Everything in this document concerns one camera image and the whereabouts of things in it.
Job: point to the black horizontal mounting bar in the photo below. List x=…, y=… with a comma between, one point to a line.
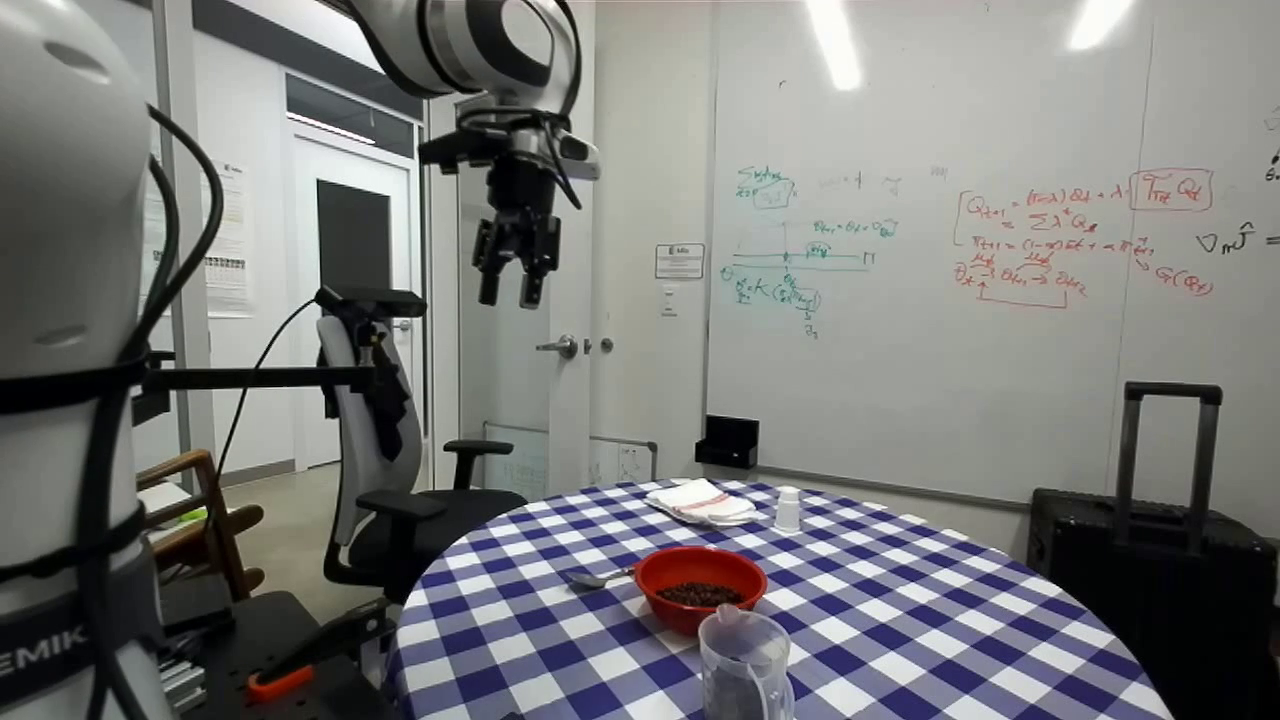
x=240, y=379

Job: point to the black grey office chair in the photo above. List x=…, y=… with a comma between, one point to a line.
x=366, y=533

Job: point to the wooden stool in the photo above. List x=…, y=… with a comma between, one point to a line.
x=200, y=513

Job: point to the white door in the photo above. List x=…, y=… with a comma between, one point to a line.
x=504, y=387

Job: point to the clear plastic jug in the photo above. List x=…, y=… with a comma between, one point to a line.
x=747, y=664

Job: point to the blue white checkered tablecloth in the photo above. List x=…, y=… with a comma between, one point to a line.
x=532, y=641

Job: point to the black robot cart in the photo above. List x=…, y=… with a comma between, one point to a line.
x=255, y=641

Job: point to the small white plastic bottle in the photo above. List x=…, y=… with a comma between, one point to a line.
x=788, y=513

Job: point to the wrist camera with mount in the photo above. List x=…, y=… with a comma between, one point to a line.
x=446, y=149

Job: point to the red plastic bowl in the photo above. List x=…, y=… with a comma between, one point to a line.
x=667, y=614

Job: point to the small wall sign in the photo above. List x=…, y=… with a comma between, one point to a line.
x=676, y=262

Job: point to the wall whiteboard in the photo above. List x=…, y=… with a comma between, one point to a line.
x=932, y=373

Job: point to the folded white towel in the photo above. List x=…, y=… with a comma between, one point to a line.
x=701, y=502

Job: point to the black box on wall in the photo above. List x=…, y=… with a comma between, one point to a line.
x=730, y=441

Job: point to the black wheeled suitcase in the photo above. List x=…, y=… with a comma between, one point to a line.
x=1145, y=587

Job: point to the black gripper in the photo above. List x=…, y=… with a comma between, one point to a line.
x=522, y=200

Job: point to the dark coffee beans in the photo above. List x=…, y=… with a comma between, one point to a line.
x=701, y=592

